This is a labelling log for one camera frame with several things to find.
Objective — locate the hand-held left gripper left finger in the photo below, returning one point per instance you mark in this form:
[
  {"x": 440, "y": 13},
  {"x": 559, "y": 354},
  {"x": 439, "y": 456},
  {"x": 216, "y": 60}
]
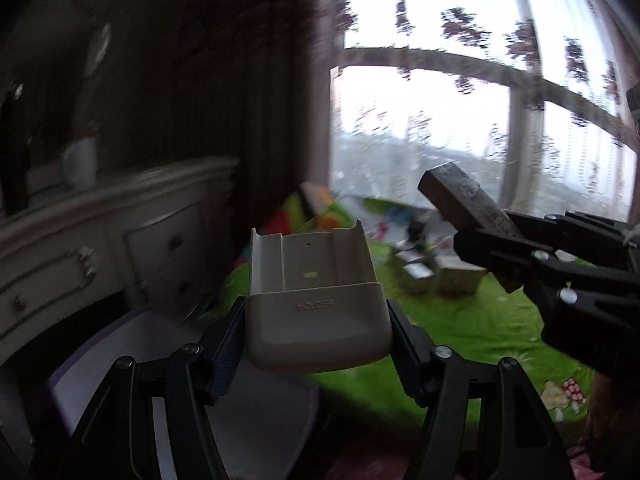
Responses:
[{"x": 227, "y": 345}]

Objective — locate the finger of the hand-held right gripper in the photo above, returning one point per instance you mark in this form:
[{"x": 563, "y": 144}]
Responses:
[
  {"x": 550, "y": 235},
  {"x": 580, "y": 282}
]

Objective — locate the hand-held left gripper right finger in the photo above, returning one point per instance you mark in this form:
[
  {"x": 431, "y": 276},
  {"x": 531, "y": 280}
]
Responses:
[{"x": 405, "y": 355}]

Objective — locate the beige plastic holder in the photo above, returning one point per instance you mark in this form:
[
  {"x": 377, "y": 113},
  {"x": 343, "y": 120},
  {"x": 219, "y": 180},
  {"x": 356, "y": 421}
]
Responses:
[{"x": 310, "y": 320}]

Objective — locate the grey-brown rectangular box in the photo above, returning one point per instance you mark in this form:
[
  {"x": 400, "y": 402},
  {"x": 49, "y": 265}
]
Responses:
[{"x": 465, "y": 200}]

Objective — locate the black box with window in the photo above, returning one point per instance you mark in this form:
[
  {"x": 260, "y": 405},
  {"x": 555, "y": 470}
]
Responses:
[{"x": 417, "y": 235}]

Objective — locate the green printed blanket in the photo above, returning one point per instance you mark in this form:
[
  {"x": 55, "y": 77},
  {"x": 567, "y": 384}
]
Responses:
[{"x": 450, "y": 325}]

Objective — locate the white dresser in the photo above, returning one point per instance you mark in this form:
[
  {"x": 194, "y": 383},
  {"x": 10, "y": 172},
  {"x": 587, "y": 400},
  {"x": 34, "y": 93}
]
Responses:
[{"x": 100, "y": 210}]

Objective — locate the white vase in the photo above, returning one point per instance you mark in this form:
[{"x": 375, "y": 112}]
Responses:
[{"x": 80, "y": 165}]

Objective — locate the heavy drape curtain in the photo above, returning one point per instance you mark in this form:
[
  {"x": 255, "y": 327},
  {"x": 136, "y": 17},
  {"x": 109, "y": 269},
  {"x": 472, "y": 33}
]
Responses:
[{"x": 225, "y": 85}]

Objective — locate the window frame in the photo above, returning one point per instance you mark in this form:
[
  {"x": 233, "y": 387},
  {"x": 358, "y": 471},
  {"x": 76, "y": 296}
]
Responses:
[{"x": 520, "y": 125}]

